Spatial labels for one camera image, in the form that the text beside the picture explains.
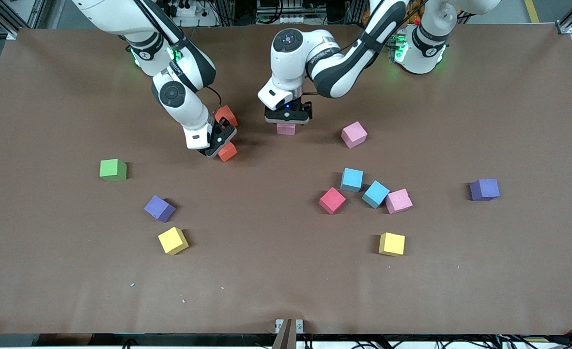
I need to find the orange foam cube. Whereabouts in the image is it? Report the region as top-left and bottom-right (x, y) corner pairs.
(217, 142), (238, 163)
(215, 105), (239, 127)

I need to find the light pink foam cube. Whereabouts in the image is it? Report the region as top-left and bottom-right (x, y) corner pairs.
(340, 121), (368, 149)
(385, 189), (414, 215)

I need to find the blue foam cube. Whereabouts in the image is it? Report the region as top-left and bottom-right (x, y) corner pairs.
(361, 180), (391, 209)
(340, 168), (364, 193)

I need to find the white power strip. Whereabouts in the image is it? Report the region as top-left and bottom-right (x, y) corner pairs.
(170, 0), (218, 27)
(257, 13), (315, 25)

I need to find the red foam cube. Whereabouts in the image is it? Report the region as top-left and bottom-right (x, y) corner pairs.
(319, 187), (347, 215)

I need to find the purple foam cube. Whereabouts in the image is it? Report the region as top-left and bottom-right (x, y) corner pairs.
(470, 178), (501, 202)
(143, 195), (176, 222)

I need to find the green foam cube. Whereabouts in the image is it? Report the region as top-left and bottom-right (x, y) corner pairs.
(99, 159), (127, 182)

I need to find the yellow foam cube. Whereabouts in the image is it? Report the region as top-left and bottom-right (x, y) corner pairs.
(158, 226), (189, 255)
(379, 232), (406, 256)

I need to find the pile of orange objects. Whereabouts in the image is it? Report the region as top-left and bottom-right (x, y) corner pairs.
(404, 2), (422, 26)

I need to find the brown table cover sheet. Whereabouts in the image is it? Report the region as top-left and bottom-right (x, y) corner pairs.
(0, 24), (572, 336)

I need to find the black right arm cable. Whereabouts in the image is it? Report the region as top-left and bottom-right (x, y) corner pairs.
(203, 86), (223, 119)

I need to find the metal table edge bracket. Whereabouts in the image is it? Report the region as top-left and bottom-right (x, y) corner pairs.
(275, 318), (304, 335)

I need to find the brown camera stand pole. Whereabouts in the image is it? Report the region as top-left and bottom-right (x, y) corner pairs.
(272, 318), (297, 349)

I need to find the black cable bundle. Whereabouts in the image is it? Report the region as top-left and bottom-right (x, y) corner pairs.
(349, 333), (572, 349)

